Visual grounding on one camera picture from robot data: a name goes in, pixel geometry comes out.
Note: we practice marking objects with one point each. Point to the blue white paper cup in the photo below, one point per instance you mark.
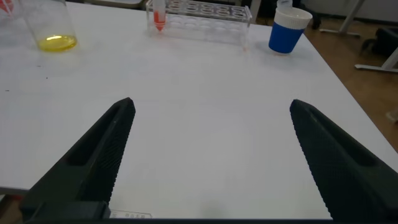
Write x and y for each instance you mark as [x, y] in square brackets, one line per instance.
[287, 34]

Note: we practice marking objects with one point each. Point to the long white desk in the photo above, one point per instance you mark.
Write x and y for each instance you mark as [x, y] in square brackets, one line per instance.
[348, 18]

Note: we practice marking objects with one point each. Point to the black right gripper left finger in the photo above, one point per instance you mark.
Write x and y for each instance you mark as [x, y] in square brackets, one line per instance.
[93, 161]

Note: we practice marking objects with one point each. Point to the clear acrylic tube rack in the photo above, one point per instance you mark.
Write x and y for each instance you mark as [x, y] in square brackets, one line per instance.
[202, 21]

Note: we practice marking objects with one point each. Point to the clear glass beaker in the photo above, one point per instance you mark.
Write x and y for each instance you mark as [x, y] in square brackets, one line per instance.
[51, 28]

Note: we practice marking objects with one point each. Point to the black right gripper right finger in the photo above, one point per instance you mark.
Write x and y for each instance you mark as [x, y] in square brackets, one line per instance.
[342, 174]

